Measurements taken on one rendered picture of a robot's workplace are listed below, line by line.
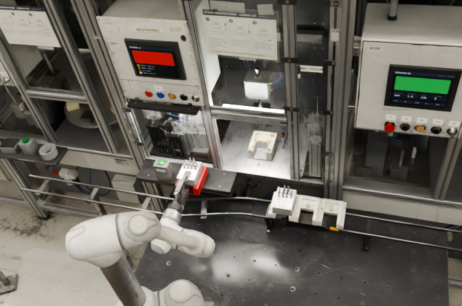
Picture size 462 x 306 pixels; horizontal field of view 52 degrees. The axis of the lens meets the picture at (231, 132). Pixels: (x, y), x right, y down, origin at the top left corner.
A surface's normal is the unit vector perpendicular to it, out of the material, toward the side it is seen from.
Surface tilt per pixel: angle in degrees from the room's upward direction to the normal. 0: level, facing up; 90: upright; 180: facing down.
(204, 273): 0
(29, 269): 0
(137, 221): 33
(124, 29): 90
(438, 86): 90
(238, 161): 0
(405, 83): 90
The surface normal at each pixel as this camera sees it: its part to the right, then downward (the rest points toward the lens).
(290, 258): -0.12, -0.70
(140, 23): -0.28, 0.70
